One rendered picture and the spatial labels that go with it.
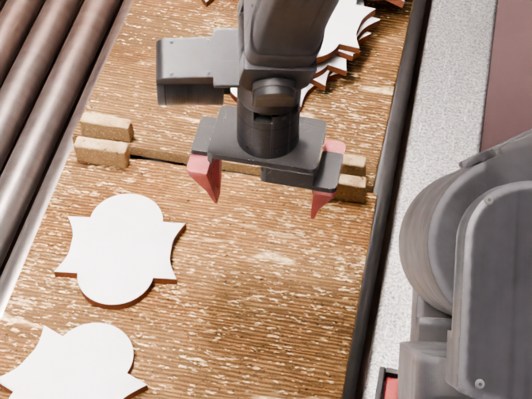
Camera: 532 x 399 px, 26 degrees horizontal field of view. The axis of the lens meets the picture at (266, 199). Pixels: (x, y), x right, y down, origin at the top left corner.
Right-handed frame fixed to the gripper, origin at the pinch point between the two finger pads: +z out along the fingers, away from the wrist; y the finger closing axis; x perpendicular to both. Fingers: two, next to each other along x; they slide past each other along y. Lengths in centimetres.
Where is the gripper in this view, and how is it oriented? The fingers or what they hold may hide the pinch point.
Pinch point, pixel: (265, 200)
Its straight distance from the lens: 113.4
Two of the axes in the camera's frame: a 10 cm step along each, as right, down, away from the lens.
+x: 1.9, -7.4, 6.5
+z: -0.2, 6.5, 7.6
